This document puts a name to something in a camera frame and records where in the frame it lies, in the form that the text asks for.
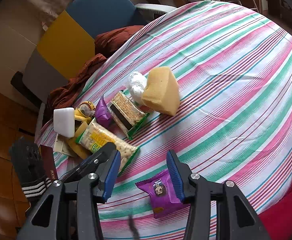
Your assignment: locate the white crumpled paper ball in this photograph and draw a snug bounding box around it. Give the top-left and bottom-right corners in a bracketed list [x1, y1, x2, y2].
[126, 71, 147, 105]

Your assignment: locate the black striped sock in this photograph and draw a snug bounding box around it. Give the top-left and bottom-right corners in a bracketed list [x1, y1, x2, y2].
[9, 137, 52, 206]

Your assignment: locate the tricolour armchair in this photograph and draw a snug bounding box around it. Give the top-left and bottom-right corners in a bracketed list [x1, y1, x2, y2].
[11, 0, 175, 107]

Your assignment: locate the yellow wedge sponge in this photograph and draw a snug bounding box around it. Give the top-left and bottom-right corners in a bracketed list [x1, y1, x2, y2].
[141, 66, 180, 116]

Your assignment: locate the striped bed sheet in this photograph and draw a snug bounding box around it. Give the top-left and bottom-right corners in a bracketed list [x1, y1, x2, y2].
[76, 1, 292, 239]

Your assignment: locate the small purple folded packet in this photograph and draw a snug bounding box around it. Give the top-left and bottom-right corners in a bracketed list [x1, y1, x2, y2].
[94, 96, 112, 128]

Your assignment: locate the brown cardboard storage box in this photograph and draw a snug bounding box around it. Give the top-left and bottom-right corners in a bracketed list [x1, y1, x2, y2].
[39, 145, 58, 181]

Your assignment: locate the yellow plush toy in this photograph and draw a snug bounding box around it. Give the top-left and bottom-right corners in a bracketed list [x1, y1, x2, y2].
[66, 101, 95, 159]

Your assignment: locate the white text carton box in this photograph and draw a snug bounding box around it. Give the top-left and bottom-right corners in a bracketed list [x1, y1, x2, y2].
[53, 134, 75, 157]

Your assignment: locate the white melamine sponge block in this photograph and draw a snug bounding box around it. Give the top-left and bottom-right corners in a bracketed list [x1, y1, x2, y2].
[53, 107, 75, 138]

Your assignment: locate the yellow rice cracker bag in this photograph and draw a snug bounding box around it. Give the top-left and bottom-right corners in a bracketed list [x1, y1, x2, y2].
[75, 118, 139, 176]

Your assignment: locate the rust red blanket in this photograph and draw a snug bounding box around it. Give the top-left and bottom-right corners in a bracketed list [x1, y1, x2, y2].
[46, 25, 143, 111]

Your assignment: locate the purple snack packet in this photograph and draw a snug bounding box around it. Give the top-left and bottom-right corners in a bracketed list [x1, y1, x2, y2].
[136, 169, 189, 219]

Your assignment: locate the green cracker snack pack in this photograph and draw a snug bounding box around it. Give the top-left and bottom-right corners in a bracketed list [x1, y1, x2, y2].
[107, 91, 150, 140]

